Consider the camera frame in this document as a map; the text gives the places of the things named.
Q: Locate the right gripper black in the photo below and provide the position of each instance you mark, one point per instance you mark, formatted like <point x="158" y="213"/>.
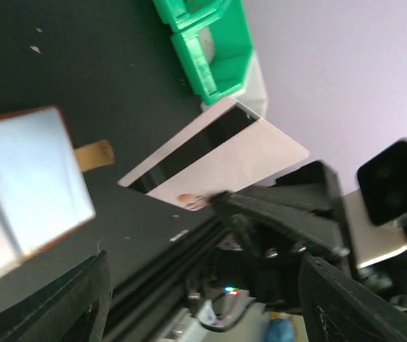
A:
<point x="305" y="206"/>

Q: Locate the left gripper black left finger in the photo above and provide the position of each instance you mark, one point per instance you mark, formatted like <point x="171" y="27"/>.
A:
<point x="73" y="307"/>

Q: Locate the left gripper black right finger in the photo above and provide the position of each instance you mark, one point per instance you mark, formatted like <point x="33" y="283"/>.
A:
<point x="337" y="308"/>

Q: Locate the white card with magnetic stripe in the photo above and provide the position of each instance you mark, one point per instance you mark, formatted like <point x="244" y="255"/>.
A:
<point x="226" y="148"/>

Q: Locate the brown leather card holder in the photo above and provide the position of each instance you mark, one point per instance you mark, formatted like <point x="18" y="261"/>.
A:
<point x="43" y="194"/>

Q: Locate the white card in bin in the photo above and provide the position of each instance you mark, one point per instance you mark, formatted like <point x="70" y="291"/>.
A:
<point x="207" y="43"/>

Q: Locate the white translucent bin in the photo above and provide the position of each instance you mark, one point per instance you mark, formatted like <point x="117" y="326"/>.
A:
<point x="256" y="89"/>

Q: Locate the green bin middle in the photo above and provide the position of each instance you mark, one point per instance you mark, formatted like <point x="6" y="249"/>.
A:
<point x="230" y="32"/>

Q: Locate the green bin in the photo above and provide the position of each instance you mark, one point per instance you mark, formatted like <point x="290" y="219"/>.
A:
<point x="230" y="32"/>
<point x="179" y="14"/>

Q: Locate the green bin far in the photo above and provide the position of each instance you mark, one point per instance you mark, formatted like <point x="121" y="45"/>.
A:
<point x="179" y="14"/>

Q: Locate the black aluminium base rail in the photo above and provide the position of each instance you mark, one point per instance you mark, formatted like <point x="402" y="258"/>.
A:
<point x="151" y="287"/>

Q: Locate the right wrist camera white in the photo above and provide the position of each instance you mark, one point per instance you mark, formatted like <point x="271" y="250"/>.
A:
<point x="375" y="209"/>

